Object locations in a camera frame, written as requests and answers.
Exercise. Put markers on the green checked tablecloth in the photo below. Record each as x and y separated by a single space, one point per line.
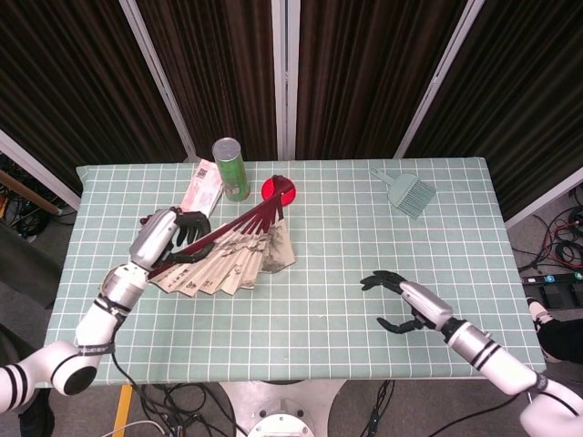
341 255

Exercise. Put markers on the dark red grape bunch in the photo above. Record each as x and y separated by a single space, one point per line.
145 220

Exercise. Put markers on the green chip can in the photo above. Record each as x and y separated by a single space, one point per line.
232 177

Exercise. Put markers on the teal plastic brush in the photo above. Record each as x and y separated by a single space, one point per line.
410 193

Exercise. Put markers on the brown wooden pole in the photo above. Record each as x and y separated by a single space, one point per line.
27 191

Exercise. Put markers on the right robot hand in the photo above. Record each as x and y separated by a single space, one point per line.
426 305

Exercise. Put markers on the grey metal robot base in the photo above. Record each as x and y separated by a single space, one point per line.
282 400

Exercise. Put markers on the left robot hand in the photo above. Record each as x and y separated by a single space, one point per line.
152 241

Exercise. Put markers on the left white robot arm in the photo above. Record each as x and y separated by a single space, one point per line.
100 318

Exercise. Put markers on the paper folding fan red ribs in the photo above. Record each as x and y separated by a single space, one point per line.
228 268

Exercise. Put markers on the dark partition panel white frame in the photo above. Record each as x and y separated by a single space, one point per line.
68 91
364 68
218 68
524 91

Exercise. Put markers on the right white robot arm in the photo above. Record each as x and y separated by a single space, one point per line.
492 359

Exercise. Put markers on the white pink tissue packet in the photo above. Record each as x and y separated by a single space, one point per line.
202 186

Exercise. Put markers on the black power strip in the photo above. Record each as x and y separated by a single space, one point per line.
560 277

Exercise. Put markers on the person leg black trousers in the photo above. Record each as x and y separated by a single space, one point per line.
565 337

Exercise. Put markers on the red round disc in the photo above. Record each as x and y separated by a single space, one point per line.
268 190

